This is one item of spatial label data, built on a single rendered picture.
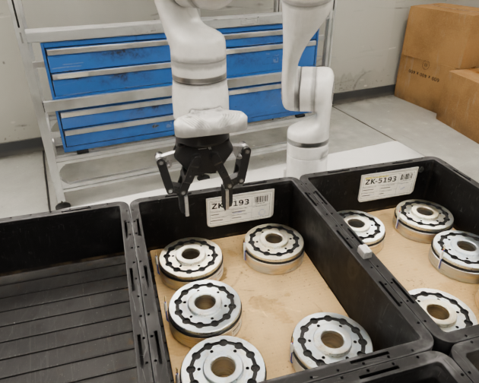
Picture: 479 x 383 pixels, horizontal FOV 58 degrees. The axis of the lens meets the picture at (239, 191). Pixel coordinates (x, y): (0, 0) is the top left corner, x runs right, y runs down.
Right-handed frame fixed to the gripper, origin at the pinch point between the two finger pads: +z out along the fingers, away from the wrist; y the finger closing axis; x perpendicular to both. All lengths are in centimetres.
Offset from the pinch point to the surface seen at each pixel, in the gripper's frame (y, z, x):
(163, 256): 7.2, 9.7, -0.9
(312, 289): -14.4, 12.6, 10.0
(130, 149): 8, 69, -172
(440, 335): -19.6, 2.4, 29.9
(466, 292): -37.0, 12.7, 17.2
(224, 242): -4.1, 12.7, -5.6
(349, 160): -56, 27, -52
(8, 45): 71, 26, -251
